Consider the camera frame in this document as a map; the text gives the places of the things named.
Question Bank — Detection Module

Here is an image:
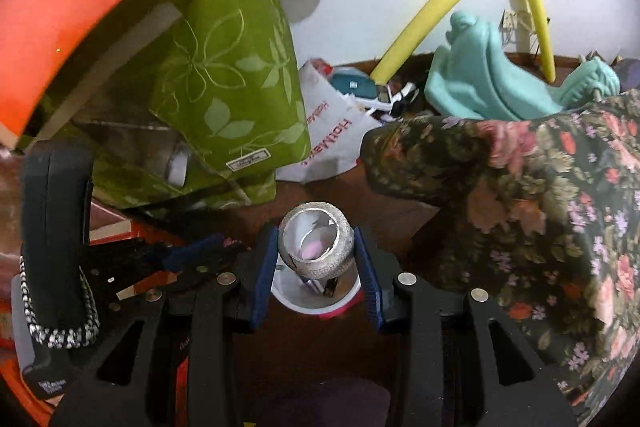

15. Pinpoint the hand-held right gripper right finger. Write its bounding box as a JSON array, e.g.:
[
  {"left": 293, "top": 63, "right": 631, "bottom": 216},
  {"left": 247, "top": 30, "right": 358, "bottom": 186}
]
[{"left": 352, "top": 224, "right": 578, "bottom": 427}]

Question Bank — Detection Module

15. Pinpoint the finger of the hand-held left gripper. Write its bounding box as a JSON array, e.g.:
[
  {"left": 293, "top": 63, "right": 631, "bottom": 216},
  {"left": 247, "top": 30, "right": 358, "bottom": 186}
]
[
  {"left": 90, "top": 233, "right": 251, "bottom": 275},
  {"left": 102, "top": 263, "right": 223, "bottom": 308}
]

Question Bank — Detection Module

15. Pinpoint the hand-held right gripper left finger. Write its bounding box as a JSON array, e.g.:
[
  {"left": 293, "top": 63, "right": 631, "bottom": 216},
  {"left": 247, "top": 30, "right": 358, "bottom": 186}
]
[{"left": 50, "top": 223, "right": 281, "bottom": 427}]

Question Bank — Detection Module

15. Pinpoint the white cup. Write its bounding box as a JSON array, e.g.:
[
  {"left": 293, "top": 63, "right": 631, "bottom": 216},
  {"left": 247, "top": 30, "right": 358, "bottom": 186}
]
[{"left": 270, "top": 264, "right": 362, "bottom": 320}]

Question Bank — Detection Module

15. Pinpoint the beige tape roll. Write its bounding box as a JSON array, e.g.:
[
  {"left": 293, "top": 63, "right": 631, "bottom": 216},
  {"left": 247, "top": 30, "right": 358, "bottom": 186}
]
[{"left": 277, "top": 202, "right": 355, "bottom": 280}]

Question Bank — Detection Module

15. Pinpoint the white plastic bag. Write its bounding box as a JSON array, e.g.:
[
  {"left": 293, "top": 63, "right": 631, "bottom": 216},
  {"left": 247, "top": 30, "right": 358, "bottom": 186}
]
[{"left": 275, "top": 58, "right": 383, "bottom": 184}]

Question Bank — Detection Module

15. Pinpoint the green leaf-print bag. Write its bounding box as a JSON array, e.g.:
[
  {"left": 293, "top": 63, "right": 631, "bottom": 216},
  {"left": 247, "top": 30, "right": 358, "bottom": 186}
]
[{"left": 42, "top": 0, "right": 313, "bottom": 210}]

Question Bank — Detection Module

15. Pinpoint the dark floral blanket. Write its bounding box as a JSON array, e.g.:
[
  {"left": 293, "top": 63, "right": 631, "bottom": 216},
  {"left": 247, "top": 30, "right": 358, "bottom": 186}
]
[{"left": 360, "top": 89, "right": 640, "bottom": 427}]

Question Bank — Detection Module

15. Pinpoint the white teal toy vehicle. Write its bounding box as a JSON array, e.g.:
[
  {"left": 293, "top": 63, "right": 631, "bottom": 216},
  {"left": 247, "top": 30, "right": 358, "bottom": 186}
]
[{"left": 332, "top": 72, "right": 421, "bottom": 114}]

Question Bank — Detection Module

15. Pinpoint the teal plastic toy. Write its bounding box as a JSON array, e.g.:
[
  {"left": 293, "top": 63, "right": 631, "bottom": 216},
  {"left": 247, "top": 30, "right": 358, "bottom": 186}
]
[{"left": 424, "top": 11, "right": 621, "bottom": 122}]

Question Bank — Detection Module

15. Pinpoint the yellow foam tube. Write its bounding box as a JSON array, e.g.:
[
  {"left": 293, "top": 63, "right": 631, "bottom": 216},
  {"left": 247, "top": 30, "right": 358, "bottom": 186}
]
[{"left": 371, "top": 0, "right": 557, "bottom": 85}]

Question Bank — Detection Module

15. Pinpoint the black white braided cord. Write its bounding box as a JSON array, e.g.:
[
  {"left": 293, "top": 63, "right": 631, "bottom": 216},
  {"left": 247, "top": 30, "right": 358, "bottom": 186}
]
[{"left": 19, "top": 254, "right": 101, "bottom": 350}]

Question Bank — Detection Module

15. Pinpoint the wall socket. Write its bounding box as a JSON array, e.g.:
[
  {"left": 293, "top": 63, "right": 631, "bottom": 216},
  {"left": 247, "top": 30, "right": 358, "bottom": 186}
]
[{"left": 500, "top": 9, "right": 526, "bottom": 42}]

